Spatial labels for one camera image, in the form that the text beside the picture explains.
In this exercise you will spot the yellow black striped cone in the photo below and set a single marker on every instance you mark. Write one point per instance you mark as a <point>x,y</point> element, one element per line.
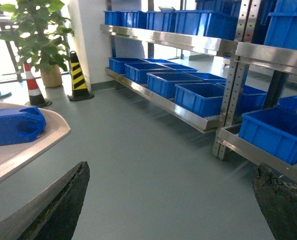
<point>80,91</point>

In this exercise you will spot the blue bin near right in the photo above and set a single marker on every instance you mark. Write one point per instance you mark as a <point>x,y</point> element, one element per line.
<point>274,130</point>

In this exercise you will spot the red white traffic cone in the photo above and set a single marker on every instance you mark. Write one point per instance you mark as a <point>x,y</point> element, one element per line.
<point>35,95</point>

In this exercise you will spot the blue bin lower shelf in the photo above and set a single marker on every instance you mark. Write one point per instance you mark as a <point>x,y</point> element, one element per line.
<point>202,99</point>

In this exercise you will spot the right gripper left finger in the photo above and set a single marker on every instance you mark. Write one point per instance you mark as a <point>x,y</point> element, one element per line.
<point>54,213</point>

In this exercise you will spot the steel shelf rack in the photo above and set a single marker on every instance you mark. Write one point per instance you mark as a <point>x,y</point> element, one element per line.
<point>255,79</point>

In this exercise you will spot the blue plastic block part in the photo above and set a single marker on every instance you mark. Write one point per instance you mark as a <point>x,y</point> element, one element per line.
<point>20,125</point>

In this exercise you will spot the beige plastic dustpan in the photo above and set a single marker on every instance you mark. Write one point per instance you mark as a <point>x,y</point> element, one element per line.
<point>14,157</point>

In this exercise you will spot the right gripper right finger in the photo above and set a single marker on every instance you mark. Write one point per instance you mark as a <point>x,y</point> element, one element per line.
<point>276,195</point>

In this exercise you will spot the green potted plant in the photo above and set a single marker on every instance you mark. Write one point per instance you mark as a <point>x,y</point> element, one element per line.
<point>40,33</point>

